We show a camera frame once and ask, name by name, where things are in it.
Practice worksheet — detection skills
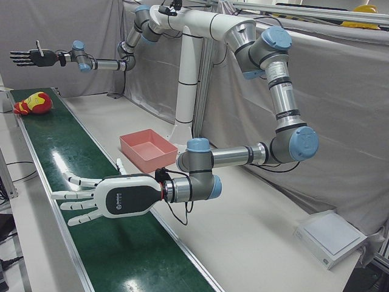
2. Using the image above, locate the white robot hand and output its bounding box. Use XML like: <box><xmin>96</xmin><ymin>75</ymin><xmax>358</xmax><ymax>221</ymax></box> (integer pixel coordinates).
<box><xmin>50</xmin><ymin>158</ymin><xmax>165</xmax><ymax>228</ymax></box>

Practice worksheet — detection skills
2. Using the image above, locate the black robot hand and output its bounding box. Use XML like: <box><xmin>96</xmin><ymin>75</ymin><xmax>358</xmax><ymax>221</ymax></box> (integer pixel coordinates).
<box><xmin>9</xmin><ymin>40</ymin><xmax>60</xmax><ymax>68</ymax></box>

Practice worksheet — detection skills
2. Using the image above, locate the red yellow plush toy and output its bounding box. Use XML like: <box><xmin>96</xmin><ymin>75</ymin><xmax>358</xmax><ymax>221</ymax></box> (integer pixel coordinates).
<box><xmin>12</xmin><ymin>90</ymin><xmax>54</xmax><ymax>116</ymax></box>

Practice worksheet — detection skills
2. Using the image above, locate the pink plastic basket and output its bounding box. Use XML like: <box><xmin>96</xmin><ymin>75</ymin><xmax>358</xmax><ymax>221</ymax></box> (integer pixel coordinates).
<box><xmin>119</xmin><ymin>128</ymin><xmax>179</xmax><ymax>175</ymax></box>

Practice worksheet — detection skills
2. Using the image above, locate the green conveyor belt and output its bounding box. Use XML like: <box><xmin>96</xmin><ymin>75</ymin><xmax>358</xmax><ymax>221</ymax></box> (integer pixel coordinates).
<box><xmin>8</xmin><ymin>87</ymin><xmax>225</xmax><ymax>292</ymax></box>

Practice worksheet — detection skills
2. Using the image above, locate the white control box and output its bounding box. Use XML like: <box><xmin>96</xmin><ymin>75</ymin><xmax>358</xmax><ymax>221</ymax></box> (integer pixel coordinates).
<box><xmin>0</xmin><ymin>88</ymin><xmax>12</xmax><ymax>114</ymax></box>

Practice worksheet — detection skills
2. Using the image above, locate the white flat box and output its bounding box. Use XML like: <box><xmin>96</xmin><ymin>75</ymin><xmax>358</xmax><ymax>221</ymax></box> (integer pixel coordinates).
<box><xmin>292</xmin><ymin>211</ymin><xmax>368</xmax><ymax>270</ymax></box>

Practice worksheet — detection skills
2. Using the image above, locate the grey cloth curtain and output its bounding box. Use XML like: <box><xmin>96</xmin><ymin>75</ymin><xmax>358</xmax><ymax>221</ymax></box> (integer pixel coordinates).
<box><xmin>0</xmin><ymin>0</ymin><xmax>389</xmax><ymax>241</ymax></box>

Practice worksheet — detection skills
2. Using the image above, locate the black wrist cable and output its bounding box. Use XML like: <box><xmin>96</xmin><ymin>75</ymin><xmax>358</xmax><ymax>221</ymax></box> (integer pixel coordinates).
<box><xmin>164</xmin><ymin>170</ymin><xmax>195</xmax><ymax>226</ymax></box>

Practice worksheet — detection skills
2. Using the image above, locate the black floor cable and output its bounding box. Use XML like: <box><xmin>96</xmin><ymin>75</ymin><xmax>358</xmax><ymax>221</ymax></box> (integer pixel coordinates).
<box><xmin>5</xmin><ymin>161</ymin><xmax>38</xmax><ymax>183</ymax></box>

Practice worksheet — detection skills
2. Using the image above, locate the aluminium frame post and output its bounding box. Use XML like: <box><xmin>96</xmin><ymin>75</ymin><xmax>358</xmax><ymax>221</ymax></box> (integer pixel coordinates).
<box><xmin>193</xmin><ymin>38</ymin><xmax>214</xmax><ymax>139</ymax></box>

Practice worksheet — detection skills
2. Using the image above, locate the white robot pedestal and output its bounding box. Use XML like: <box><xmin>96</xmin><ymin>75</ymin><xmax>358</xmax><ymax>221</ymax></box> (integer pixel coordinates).
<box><xmin>148</xmin><ymin>4</ymin><xmax>258</xmax><ymax>145</ymax></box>

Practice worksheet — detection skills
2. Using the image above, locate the black head camera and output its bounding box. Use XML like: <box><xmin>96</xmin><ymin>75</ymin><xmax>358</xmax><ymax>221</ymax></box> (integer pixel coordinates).
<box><xmin>157</xmin><ymin>0</ymin><xmax>183</xmax><ymax>17</ymax></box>

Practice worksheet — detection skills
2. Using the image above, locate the aluminium frame beam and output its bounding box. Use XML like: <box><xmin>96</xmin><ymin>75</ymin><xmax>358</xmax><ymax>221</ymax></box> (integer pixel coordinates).
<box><xmin>218</xmin><ymin>0</ymin><xmax>389</xmax><ymax>27</ymax></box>

